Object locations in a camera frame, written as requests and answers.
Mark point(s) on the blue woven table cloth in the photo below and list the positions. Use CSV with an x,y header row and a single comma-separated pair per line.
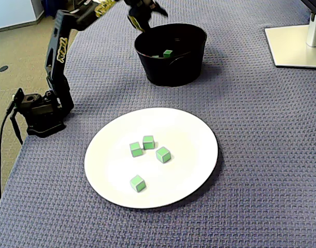
x,y
251,155

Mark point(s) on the black round container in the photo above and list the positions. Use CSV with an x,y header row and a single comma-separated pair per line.
x,y
173,72

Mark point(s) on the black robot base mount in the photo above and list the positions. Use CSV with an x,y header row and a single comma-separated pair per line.
x,y
44,124

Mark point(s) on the black robot arm with stickers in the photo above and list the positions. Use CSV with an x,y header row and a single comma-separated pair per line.
x,y
57,51

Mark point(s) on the blue bin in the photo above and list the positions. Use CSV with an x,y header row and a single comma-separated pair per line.
x,y
50,7

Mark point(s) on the silver monitor stand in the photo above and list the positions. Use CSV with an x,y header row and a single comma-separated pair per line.
x,y
289,44

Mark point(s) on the dark round floor cover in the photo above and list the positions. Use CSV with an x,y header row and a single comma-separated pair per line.
x,y
3,68

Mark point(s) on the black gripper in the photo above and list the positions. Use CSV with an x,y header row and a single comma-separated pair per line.
x,y
140,16

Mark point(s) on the white board panel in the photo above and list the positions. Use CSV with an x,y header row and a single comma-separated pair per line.
x,y
10,13

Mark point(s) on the white round plate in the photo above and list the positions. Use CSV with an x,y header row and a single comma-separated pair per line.
x,y
186,168

